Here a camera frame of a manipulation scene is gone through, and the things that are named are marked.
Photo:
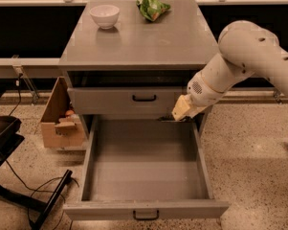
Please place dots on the black chair base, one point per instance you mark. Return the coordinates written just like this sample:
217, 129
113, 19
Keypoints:
32, 169

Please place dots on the black rxbar chocolate bar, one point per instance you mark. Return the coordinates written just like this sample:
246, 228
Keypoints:
171, 119

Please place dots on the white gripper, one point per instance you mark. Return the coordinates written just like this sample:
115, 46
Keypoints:
198, 95

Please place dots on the cardboard box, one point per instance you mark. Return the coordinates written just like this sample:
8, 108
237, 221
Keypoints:
61, 127

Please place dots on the open grey middle drawer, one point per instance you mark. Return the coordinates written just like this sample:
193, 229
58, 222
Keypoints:
144, 170

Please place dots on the white ceramic bowl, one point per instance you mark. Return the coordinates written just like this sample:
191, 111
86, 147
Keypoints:
105, 16

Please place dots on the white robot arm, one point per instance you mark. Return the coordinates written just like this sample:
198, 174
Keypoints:
245, 49

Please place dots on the closed grey upper drawer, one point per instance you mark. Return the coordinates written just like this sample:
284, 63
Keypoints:
124, 100

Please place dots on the grey railing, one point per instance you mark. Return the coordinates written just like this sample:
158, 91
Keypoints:
35, 33

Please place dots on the grey drawer cabinet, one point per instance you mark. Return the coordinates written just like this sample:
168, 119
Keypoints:
136, 52

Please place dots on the green chip bag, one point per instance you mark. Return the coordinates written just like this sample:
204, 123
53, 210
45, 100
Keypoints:
152, 9

